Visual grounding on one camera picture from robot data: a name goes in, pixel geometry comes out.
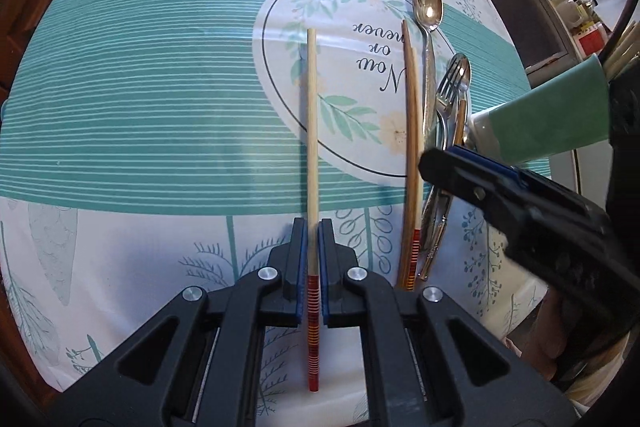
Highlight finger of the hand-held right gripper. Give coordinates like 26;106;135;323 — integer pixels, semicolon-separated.
447;146;606;218
419;148;608;278

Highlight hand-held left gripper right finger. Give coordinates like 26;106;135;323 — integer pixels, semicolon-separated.
318;218;576;427

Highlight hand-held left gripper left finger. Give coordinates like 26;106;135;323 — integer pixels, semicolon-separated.
50;217;308;427

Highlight wooden-handled spoon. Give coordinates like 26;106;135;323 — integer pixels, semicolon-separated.
420;52;473;282

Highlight green utensil holder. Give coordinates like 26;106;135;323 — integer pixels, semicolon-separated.
467;54;613;168

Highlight silver fork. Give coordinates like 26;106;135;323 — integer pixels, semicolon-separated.
425;57;463;158

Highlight large silver spoon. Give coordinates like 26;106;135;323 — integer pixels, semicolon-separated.
412;0;451;253

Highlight person's right forearm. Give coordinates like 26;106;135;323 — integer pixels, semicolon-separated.
565;337;633;410

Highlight red-labelled tub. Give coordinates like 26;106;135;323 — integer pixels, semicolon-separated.
575;24;608;58

